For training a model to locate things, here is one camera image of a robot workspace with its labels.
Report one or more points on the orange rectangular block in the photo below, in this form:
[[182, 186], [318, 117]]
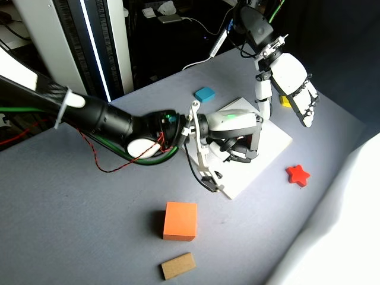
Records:
[[180, 221]]

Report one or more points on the blue rounded block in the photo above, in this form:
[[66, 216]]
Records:
[[205, 94]]

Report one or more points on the white paper pad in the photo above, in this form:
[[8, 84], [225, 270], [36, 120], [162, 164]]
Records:
[[267, 154]]

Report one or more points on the yellow heart block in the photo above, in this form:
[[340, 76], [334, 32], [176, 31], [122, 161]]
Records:
[[285, 102]]

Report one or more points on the red star block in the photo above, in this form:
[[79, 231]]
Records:
[[297, 175]]

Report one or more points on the silver flat device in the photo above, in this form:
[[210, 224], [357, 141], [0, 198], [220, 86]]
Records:
[[169, 18]]

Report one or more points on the white crumpled bag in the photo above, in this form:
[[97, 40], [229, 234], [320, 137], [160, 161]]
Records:
[[167, 7]]

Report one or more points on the blurred white panel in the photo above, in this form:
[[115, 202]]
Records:
[[341, 222]]

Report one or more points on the brown wooden block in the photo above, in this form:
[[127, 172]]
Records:
[[178, 266]]

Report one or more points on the grey table cloth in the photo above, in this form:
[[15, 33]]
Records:
[[74, 222]]

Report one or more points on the white column with black strips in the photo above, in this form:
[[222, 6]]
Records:
[[59, 44]]

